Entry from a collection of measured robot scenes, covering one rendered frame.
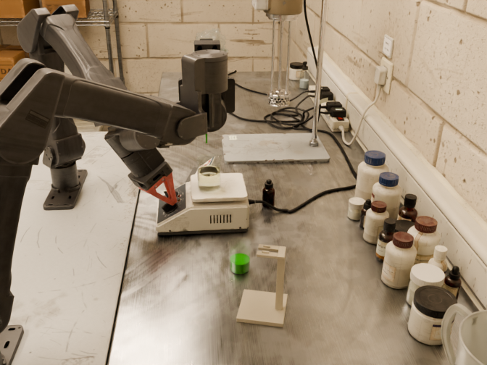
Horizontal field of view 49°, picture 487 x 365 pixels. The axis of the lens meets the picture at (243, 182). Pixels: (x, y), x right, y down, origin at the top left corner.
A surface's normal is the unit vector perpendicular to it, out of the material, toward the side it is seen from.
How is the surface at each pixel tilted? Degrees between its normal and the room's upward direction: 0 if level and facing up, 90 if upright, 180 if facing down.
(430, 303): 0
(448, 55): 90
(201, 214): 90
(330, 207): 0
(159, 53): 90
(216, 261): 0
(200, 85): 90
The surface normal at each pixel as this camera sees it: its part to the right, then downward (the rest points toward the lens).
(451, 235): -1.00, 0.03
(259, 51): 0.08, 0.45
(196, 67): 0.66, 0.34
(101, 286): 0.01, -0.89
